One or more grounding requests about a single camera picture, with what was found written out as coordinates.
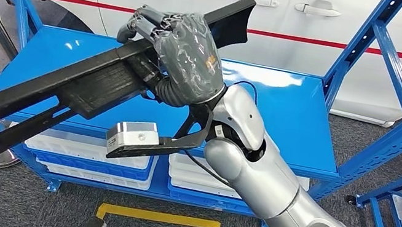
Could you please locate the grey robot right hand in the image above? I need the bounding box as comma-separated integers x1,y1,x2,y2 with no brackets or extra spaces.
107,0,240,110

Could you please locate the long black plastic frame part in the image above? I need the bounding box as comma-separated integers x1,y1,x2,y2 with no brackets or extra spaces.
0,0,258,227

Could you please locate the blue metal shelf rack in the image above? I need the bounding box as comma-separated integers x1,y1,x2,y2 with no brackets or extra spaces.
0,0,402,227

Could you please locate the red barrier belt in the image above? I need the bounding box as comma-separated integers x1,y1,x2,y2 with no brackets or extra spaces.
52,0,402,62

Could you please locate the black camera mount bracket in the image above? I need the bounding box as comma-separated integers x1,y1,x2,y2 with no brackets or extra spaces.
105,90,216,176

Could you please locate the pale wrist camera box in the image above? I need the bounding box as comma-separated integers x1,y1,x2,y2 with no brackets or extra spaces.
103,115,164,164

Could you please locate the black camera cable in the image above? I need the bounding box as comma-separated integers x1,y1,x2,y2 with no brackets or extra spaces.
178,148,239,189

